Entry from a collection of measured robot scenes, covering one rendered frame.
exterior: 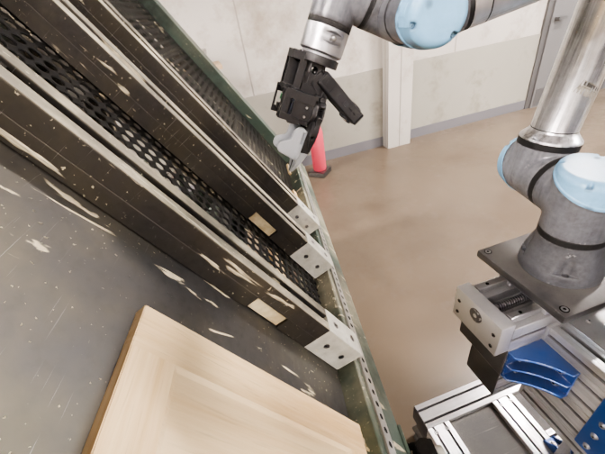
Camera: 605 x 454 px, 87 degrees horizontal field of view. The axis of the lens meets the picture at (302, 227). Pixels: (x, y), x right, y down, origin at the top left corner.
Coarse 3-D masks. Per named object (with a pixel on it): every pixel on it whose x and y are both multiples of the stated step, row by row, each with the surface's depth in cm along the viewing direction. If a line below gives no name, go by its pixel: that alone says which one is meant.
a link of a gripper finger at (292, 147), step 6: (294, 132) 59; (300, 132) 59; (306, 132) 59; (294, 138) 60; (300, 138) 60; (282, 144) 60; (288, 144) 60; (294, 144) 60; (300, 144) 60; (282, 150) 60; (288, 150) 61; (294, 150) 61; (300, 150) 61; (288, 156) 61; (294, 156) 62; (300, 156) 61; (294, 162) 63; (300, 162) 62; (294, 168) 64
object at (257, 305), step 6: (258, 300) 59; (252, 306) 59; (258, 306) 59; (264, 306) 60; (258, 312) 60; (264, 312) 60; (270, 312) 61; (276, 312) 61; (270, 318) 62; (276, 318) 62; (282, 318) 62
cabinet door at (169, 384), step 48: (144, 336) 36; (192, 336) 42; (144, 384) 33; (192, 384) 38; (240, 384) 43; (96, 432) 27; (144, 432) 30; (192, 432) 34; (240, 432) 39; (288, 432) 46; (336, 432) 55
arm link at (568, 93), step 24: (600, 0) 52; (576, 24) 56; (600, 24) 54; (576, 48) 57; (600, 48) 55; (552, 72) 62; (576, 72) 58; (600, 72) 57; (552, 96) 62; (576, 96) 60; (552, 120) 63; (576, 120) 62; (528, 144) 67; (552, 144) 64; (576, 144) 63; (504, 168) 74; (528, 168) 67
